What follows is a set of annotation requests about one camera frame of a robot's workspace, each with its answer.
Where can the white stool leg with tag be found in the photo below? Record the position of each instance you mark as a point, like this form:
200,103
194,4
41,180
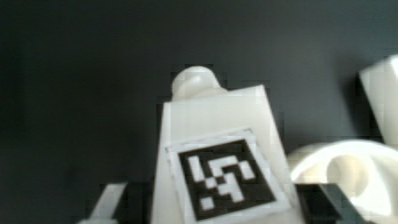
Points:
379,79

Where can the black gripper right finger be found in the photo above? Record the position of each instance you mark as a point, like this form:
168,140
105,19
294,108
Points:
328,207

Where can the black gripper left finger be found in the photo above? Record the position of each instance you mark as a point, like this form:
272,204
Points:
121,207

